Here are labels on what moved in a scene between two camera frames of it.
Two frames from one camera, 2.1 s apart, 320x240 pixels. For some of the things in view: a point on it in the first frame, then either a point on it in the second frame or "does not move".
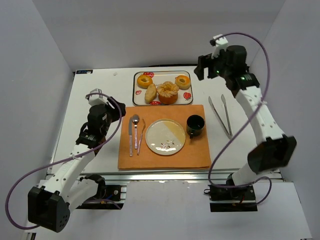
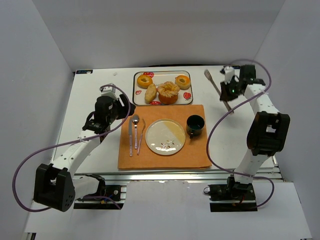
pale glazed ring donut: [183, 81] does not move
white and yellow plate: [165, 137] does not move
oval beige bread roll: [150, 93] does not move
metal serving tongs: [229, 134] -> [209, 76]
